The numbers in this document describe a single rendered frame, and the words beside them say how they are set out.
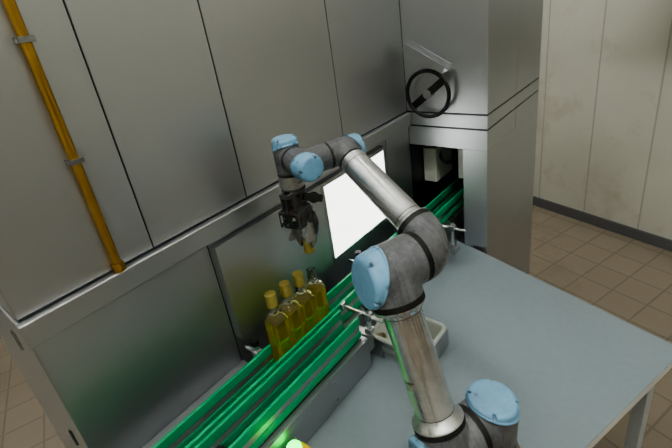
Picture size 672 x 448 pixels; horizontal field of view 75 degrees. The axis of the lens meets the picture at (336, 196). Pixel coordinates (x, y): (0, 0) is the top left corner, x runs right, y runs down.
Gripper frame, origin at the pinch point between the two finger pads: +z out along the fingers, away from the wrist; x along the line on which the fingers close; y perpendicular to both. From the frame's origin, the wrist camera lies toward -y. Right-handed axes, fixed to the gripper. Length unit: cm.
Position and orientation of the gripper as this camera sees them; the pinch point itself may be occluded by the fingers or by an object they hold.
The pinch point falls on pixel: (307, 241)
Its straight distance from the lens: 138.8
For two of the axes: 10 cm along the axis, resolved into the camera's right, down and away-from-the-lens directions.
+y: -4.4, 4.3, -7.9
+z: 1.4, 9.0, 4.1
